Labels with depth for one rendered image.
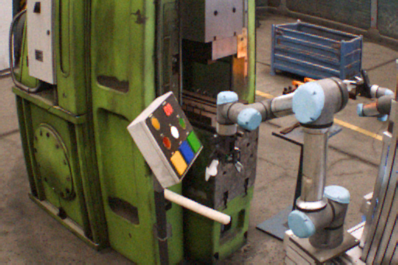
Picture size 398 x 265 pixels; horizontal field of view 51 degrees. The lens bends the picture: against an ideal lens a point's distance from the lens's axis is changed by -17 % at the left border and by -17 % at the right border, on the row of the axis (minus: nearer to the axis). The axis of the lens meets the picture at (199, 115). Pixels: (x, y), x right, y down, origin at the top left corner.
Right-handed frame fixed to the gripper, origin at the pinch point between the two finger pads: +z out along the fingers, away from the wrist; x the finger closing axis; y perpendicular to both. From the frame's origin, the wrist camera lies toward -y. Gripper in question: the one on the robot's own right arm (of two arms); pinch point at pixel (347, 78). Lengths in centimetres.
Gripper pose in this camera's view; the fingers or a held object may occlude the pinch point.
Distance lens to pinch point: 282.5
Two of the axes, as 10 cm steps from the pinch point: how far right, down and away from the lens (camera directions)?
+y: 0.0, 9.3, 3.7
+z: -6.6, -2.8, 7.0
